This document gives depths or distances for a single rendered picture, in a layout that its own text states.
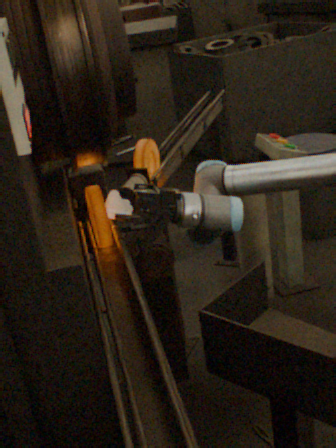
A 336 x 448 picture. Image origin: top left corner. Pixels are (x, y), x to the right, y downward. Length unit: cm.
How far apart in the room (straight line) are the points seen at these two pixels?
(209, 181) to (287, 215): 72
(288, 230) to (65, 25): 145
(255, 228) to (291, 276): 31
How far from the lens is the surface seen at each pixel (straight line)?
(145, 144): 186
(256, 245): 227
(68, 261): 98
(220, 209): 150
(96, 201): 141
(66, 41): 114
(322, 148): 271
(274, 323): 121
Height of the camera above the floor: 129
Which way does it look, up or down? 24 degrees down
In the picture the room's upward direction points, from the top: 9 degrees counter-clockwise
